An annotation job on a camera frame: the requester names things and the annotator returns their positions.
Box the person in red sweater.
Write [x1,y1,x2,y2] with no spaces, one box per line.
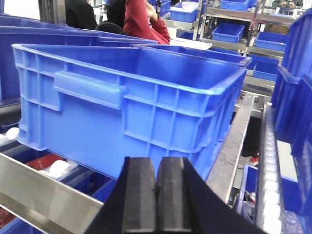
[123,0,171,44]

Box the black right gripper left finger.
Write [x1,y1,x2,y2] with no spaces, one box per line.
[85,157,156,234]

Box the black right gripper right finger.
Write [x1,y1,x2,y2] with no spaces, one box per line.
[156,157,263,234]

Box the roller conveyor track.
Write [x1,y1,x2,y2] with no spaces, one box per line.
[255,103,285,234]

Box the person in black clothing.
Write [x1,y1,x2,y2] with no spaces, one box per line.
[64,0,97,30]

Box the blue crate at left rear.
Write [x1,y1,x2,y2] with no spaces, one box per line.
[0,15,156,99]

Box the blue crate at right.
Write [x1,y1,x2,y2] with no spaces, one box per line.
[272,9,312,216]

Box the stainless steel shelf rail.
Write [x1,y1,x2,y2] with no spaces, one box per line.
[0,154,103,234]

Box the large blue crate upper shelf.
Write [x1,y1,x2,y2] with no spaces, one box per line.
[12,44,246,178]

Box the blue crate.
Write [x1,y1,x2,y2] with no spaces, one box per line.
[0,15,156,99]
[272,9,312,216]

